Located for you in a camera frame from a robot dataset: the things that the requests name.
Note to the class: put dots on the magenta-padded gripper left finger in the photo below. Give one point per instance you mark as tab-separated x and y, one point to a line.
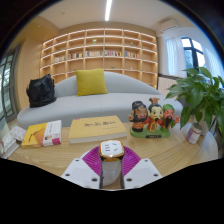
80	171

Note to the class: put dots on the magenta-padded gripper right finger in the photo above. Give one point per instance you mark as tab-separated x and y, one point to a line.
143	171

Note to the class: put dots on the white charger with gold band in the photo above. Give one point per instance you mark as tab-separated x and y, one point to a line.
111	156

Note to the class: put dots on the large yellow book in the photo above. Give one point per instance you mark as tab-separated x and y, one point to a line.
96	128

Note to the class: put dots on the three-character painted figurine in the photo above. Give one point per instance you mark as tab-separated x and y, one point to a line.
153	120

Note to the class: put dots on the yellow and white book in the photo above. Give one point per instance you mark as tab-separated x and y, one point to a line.
41	134

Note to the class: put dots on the grey curved sofa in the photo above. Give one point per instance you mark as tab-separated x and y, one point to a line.
93	105

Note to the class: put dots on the black bag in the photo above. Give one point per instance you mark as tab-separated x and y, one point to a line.
40	91

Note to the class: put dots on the yellow cushion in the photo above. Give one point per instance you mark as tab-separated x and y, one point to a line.
91	82

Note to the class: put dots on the green potted plant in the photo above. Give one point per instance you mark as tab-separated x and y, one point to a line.
200	95

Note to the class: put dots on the white sheer curtain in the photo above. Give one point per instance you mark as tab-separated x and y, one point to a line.
175	56
215	63

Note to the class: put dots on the dark-framed window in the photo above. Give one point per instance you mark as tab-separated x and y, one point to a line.
192	53

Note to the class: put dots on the white air conditioner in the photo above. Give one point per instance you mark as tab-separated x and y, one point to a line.
169	25

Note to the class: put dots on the long ceiling light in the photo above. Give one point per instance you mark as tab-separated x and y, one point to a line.
108	10

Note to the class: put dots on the glass door with grey frame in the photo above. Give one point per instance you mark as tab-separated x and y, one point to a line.
8	86

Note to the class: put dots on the wooden wall shelf unit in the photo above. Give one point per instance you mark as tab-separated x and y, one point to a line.
100	50

